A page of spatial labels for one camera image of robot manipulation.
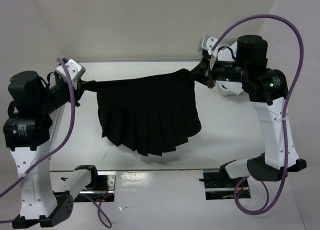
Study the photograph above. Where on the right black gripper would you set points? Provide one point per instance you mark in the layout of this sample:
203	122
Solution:
206	71

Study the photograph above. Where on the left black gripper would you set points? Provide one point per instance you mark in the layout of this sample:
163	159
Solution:
80	87

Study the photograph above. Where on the black pleated skirt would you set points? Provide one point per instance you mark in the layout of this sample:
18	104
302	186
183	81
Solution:
150	115

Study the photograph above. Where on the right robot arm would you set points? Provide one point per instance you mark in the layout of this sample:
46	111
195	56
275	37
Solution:
267	90

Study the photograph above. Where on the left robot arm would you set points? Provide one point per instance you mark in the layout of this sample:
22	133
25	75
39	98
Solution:
27	135

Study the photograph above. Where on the white plastic basket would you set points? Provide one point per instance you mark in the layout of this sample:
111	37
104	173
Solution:
227	88

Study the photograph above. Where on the white skirt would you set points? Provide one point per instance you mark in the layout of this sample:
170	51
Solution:
225	55

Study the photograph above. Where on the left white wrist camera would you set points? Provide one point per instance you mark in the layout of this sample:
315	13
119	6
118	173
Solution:
75	70

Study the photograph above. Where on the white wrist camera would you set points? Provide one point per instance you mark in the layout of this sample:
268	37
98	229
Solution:
206	43
75	70

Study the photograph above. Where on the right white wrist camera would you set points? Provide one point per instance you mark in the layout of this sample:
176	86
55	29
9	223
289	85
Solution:
206	43

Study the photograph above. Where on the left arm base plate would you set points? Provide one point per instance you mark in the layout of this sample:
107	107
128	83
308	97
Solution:
104	188

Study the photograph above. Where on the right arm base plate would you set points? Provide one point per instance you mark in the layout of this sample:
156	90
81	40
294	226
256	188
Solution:
218	187

